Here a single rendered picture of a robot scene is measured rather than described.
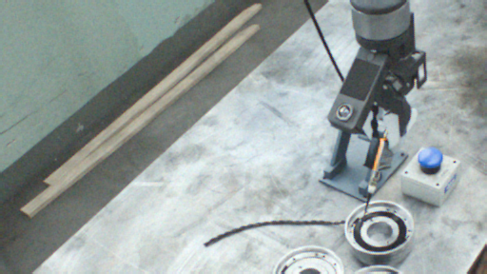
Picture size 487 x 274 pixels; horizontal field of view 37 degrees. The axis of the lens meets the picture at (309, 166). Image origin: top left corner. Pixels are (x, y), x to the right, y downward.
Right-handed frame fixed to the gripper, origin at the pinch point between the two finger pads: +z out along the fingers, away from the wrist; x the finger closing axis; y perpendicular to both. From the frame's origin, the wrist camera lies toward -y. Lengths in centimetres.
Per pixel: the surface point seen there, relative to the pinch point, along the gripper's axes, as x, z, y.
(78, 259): 37, 13, -36
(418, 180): -3.8, 8.6, 3.4
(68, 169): 147, 91, 10
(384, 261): -7.0, 10.8, -11.3
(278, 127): 27.9, 13.1, 5.1
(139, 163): 129, 93, 27
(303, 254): 3.6, 10.1, -17.0
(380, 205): -1.0, 9.7, -3.2
